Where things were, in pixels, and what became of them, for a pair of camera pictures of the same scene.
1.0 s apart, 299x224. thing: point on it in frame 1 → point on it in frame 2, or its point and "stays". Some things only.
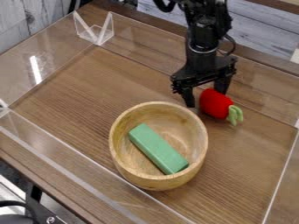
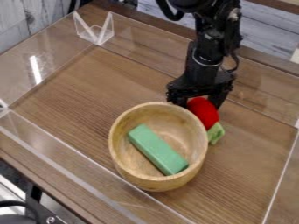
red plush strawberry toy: x=216 y=105 → x=206 y=111
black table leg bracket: x=47 y=210 stays
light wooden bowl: x=180 y=128 stays
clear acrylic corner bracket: x=96 y=34 stays
